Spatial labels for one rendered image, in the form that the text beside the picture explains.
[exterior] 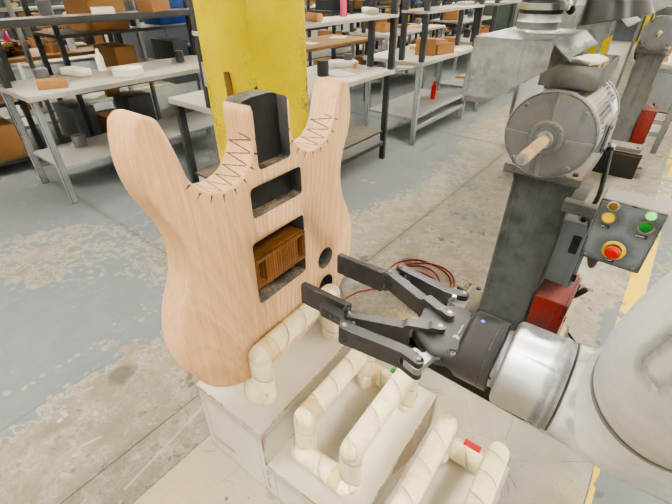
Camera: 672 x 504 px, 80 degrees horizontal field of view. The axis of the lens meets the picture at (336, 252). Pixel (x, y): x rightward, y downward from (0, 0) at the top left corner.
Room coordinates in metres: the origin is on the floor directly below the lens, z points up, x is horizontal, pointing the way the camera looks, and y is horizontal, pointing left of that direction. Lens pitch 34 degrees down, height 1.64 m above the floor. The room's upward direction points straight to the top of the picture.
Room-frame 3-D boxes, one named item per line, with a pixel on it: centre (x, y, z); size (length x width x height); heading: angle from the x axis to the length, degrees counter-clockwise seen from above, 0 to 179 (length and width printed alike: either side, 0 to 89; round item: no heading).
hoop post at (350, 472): (0.29, -0.02, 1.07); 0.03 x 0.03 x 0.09
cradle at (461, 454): (0.37, -0.22, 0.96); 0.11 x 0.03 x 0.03; 55
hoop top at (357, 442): (0.36, -0.07, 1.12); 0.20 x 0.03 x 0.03; 144
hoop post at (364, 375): (0.48, -0.05, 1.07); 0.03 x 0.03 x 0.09
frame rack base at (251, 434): (0.48, 0.09, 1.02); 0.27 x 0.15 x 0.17; 145
